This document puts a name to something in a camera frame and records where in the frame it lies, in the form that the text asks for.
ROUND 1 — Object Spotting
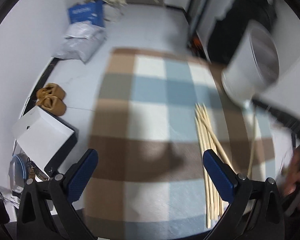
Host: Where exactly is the blue round appliance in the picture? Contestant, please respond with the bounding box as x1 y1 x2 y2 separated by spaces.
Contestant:
8 154 27 193

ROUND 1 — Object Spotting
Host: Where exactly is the grey cylindrical utensil holder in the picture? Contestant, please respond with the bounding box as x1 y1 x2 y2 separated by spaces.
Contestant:
221 20 280 108

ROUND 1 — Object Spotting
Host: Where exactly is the white plastic mailer bag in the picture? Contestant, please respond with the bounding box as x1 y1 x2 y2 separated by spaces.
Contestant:
64 22 105 40

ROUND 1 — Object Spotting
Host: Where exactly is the white cardboard box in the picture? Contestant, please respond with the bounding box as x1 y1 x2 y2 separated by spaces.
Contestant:
12 106 77 177

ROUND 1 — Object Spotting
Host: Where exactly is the blue cardboard box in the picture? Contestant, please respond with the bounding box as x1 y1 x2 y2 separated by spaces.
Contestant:
68 0 104 28

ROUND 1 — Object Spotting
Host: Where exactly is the black backpack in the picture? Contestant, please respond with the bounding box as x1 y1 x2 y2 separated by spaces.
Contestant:
207 0 277 64

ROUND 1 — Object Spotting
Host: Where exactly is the grey plastic mailer bag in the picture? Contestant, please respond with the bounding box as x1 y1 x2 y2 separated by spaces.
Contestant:
52 33 106 64

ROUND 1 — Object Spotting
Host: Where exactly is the checkered blue brown tablecloth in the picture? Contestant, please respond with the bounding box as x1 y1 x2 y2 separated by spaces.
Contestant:
85 48 275 239

